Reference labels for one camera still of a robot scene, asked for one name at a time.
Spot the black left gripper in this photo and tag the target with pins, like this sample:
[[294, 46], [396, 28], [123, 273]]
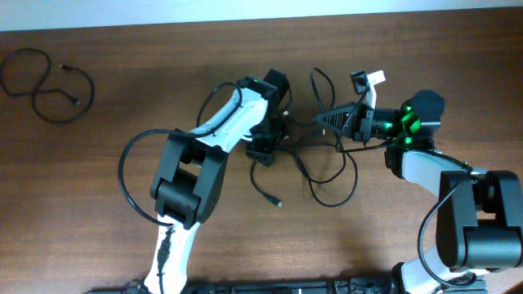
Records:
[[263, 151]]

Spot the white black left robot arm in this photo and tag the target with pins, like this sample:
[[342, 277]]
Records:
[[190, 174]]

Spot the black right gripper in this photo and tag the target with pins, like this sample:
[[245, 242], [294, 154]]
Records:
[[356, 122]]

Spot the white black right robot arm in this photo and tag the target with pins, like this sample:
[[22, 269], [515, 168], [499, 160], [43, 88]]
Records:
[[475, 226]]

